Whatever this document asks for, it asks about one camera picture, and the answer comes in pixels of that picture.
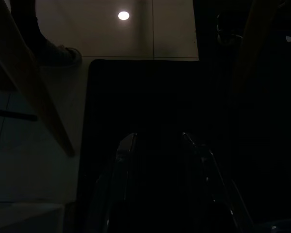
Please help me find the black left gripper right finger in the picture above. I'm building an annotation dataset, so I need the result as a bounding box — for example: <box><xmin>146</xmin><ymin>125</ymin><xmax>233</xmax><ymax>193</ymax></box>
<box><xmin>182</xmin><ymin>132</ymin><xmax>248</xmax><ymax>233</ymax></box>

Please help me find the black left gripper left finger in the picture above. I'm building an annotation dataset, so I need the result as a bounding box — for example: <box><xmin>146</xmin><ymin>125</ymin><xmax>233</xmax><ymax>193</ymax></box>
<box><xmin>104</xmin><ymin>132</ymin><xmax>139</xmax><ymax>233</ymax></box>

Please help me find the black floor mat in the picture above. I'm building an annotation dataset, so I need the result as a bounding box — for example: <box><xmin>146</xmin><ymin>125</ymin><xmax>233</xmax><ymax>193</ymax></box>
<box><xmin>77</xmin><ymin>59</ymin><xmax>209</xmax><ymax>233</ymax></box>

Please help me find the wooden table leg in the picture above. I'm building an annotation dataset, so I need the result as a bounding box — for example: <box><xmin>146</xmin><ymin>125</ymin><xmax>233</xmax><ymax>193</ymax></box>
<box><xmin>0</xmin><ymin>45</ymin><xmax>75</xmax><ymax>158</ymax></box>

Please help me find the grey sneaker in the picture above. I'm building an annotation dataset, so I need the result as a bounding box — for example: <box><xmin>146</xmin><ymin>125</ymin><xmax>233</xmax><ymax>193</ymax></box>
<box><xmin>40</xmin><ymin>38</ymin><xmax>83</xmax><ymax>68</ymax></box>

